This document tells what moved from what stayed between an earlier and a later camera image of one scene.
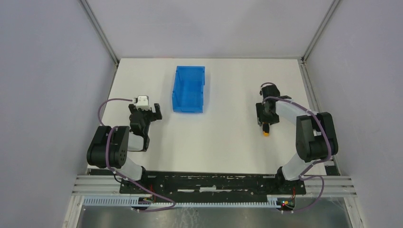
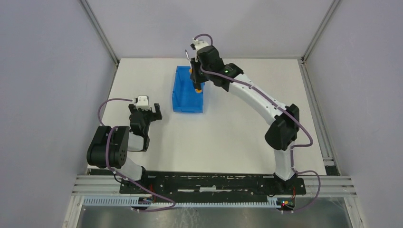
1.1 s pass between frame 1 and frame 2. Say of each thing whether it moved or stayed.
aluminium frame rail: stayed
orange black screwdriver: moved
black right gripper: moved
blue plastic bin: stayed
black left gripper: stayed
